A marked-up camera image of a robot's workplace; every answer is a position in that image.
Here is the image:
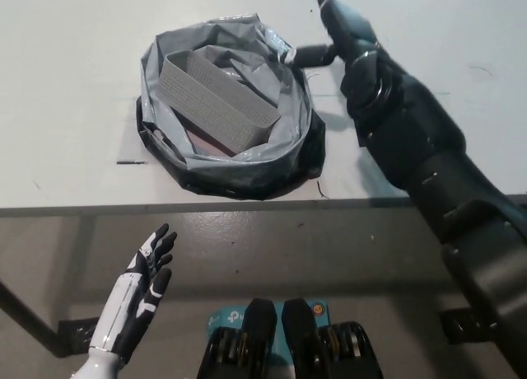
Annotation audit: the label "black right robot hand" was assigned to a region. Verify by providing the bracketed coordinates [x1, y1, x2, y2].
[283, 0, 380, 67]

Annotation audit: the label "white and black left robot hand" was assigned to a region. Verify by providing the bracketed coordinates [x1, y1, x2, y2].
[88, 223, 178, 363]

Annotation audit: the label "grey perforated rectangular basket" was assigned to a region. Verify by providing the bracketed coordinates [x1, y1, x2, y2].
[158, 51, 280, 156]

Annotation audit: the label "grey and black plastic bag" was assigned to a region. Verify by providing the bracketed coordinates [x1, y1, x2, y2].
[134, 11, 327, 199]

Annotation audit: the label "pink pad inside bag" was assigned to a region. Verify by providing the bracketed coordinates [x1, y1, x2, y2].
[187, 125, 236, 156]

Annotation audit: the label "black floor tape patch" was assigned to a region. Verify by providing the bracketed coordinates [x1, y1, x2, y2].
[438, 308, 495, 346]
[58, 319, 100, 358]

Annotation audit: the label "black metal table leg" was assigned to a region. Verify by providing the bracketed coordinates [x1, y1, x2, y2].
[0, 278, 69, 358]

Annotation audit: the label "black robot legs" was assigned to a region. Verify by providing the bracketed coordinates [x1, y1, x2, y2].
[206, 299, 331, 379]

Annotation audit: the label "black robot body block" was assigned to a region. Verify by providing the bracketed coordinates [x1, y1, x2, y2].
[282, 298, 385, 379]
[196, 298, 277, 379]

